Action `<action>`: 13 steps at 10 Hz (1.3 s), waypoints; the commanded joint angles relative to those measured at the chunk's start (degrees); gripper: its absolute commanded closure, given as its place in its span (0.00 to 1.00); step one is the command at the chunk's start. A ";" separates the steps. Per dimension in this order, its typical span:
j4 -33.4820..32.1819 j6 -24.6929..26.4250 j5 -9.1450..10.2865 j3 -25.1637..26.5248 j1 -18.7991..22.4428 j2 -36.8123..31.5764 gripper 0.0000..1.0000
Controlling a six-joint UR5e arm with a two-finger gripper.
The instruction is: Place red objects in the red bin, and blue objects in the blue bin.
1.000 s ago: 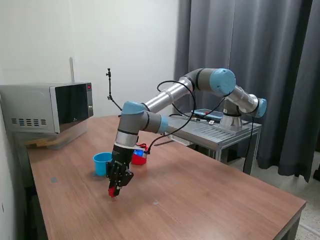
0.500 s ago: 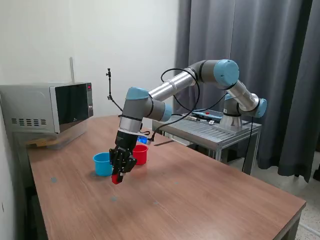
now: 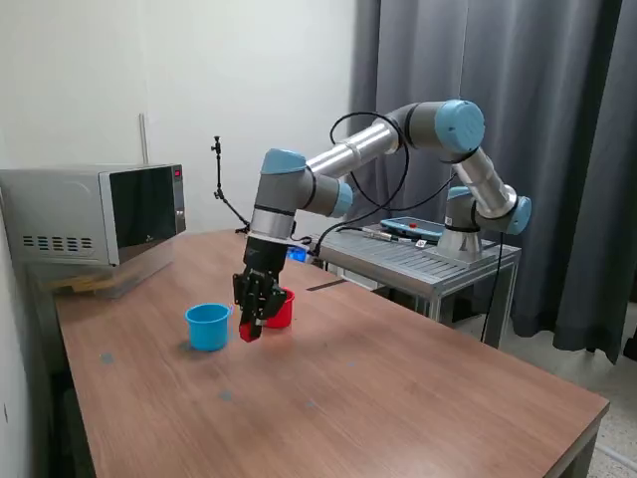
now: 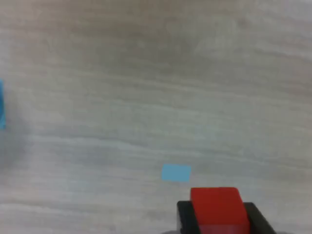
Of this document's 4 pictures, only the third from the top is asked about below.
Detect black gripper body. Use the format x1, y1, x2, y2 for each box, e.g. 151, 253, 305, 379
243, 238, 289, 286

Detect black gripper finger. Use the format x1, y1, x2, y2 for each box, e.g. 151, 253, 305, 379
251, 284, 287, 343
232, 272, 255, 328

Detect red plastic cup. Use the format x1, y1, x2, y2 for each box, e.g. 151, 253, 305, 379
263, 287, 296, 330

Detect blue plastic cup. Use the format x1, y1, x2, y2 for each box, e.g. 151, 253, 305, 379
184, 303, 234, 353

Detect thin metal strip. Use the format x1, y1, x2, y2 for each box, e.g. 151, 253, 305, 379
306, 278, 347, 293

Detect blue teach pendant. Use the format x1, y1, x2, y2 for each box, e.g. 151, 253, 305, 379
380, 216, 444, 240

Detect wooden slats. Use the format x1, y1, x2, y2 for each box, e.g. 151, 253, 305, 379
49, 275, 120, 296

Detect silver microwave oven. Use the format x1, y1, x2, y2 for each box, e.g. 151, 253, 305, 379
0, 162, 188, 269

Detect grey curtain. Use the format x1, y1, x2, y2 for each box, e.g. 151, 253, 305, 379
343, 0, 637, 362

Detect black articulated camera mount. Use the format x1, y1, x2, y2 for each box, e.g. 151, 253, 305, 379
208, 133, 256, 236

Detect silver connector with cable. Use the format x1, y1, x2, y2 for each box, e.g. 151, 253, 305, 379
337, 224, 419, 244

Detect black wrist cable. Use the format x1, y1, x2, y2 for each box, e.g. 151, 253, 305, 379
311, 112, 459, 263

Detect black base cable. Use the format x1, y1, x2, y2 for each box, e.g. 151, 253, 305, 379
478, 232, 505, 344

